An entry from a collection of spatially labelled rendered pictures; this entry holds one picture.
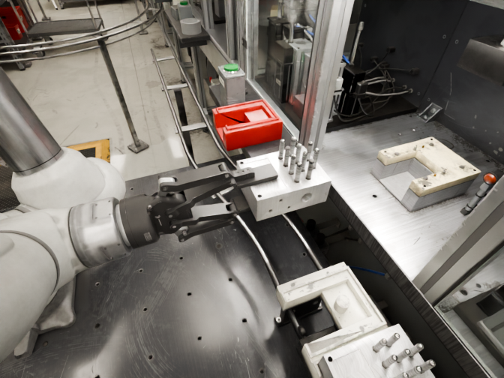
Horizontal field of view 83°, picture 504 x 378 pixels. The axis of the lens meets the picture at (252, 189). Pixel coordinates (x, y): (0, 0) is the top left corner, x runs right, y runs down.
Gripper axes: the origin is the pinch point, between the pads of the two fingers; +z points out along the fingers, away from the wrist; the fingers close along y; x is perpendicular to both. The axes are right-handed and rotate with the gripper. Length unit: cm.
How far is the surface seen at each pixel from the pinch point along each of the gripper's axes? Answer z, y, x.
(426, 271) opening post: 21.1, -8.3, -19.3
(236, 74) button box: 11.1, -1.1, 43.5
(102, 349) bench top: -37, -35, -2
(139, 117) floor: -30, -103, 214
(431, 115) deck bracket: 63, -13, 20
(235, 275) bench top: -4.2, -35.4, 4.5
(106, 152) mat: -59, -102, 170
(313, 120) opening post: 21.5, -3.4, 18.5
